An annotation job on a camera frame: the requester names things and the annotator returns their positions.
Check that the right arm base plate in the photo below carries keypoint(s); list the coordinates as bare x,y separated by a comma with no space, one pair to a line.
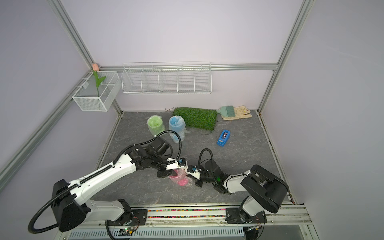
237,216

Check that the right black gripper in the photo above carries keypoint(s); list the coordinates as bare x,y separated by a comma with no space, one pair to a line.
197,183

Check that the pink plastic wine glass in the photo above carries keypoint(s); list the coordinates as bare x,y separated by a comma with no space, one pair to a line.
179,177

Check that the white wire wall basket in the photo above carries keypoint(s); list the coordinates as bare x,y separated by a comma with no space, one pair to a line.
167,78

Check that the white mesh corner basket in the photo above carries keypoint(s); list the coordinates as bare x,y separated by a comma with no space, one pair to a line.
86,96

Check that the artificial tulip flower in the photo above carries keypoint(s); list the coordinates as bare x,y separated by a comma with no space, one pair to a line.
98,79

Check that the white vent grille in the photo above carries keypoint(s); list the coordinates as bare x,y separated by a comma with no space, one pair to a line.
157,233

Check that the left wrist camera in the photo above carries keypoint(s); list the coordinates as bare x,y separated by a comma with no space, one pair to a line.
173,164

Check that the aluminium front rail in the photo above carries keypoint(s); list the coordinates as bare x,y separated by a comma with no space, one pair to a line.
190,215

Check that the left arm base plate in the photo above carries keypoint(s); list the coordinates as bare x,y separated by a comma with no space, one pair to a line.
135,217

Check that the green artificial grass mat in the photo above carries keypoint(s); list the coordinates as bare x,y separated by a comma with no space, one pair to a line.
197,118

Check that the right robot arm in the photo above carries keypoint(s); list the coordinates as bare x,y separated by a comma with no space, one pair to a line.
266,190

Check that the beige work glove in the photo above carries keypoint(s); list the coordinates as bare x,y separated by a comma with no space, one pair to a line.
230,113

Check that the bubble wrap sheet stack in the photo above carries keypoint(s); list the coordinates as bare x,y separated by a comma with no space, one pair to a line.
181,177

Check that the blue tape dispenser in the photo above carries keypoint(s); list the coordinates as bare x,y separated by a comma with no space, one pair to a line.
224,137

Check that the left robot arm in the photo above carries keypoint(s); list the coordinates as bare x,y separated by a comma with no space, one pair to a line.
71,204

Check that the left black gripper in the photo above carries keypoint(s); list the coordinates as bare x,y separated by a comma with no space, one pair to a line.
165,173

